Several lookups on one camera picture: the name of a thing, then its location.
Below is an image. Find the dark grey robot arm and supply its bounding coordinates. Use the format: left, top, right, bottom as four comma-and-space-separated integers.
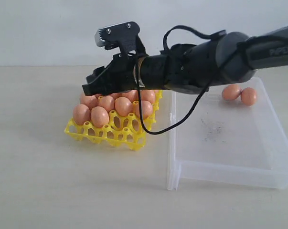
82, 21, 288, 95

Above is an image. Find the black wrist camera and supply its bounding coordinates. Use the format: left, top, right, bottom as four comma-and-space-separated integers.
95, 21, 146, 57

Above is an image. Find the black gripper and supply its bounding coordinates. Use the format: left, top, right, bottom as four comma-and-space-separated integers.
82, 52, 144, 95

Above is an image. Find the clear plastic bin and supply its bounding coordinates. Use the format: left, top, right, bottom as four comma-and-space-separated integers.
167, 77, 288, 190

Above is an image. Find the yellow plastic egg tray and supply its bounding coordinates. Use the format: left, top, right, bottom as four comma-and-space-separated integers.
65, 90, 162, 150

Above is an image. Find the brown egg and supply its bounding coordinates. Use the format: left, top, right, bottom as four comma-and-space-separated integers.
133, 100, 153, 120
121, 90, 139, 102
97, 95, 115, 112
73, 104, 91, 125
115, 96, 133, 117
222, 84, 242, 101
140, 90, 156, 104
241, 87, 257, 106
91, 106, 109, 128
79, 93, 97, 110
110, 93, 121, 100

